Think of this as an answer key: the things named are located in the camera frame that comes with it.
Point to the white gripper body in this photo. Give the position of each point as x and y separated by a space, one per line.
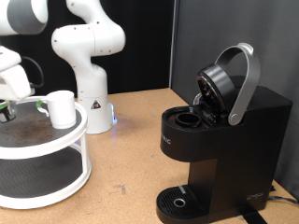
12 84

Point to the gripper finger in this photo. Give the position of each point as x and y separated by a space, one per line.
11 109

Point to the green reusable coffee pod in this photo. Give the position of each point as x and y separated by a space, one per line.
3 112

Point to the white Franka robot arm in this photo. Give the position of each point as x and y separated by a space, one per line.
90 81

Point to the black Keurig coffee machine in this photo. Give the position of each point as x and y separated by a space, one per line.
249 149

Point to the white two-tier turntable shelf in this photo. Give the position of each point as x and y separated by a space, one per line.
40 152

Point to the black curtain backdrop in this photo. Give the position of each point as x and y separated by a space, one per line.
134 74

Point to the black round drip tray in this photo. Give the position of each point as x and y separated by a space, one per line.
180 211

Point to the black tape strip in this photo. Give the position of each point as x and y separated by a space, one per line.
252 216

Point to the grey partition panel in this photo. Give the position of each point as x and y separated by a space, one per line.
274 46

